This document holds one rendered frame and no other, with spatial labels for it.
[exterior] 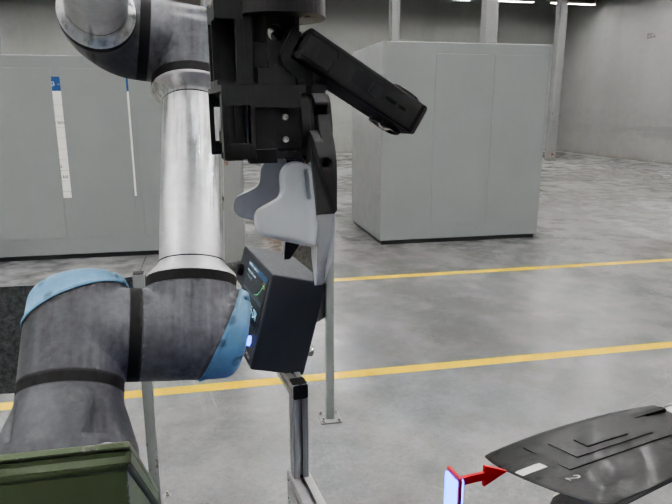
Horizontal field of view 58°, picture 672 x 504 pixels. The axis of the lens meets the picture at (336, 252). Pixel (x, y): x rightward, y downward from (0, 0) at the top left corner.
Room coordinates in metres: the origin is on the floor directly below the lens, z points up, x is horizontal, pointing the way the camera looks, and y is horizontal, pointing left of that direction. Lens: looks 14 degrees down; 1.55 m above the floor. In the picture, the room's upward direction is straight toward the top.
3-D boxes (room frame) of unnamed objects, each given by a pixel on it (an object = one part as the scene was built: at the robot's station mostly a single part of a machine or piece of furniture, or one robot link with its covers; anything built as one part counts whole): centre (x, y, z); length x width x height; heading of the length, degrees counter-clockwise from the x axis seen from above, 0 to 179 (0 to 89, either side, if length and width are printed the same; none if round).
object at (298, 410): (1.04, 0.07, 0.96); 0.03 x 0.03 x 0.20; 20
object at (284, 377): (1.13, 0.11, 1.04); 0.24 x 0.03 x 0.03; 20
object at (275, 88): (0.48, 0.05, 1.57); 0.09 x 0.08 x 0.12; 109
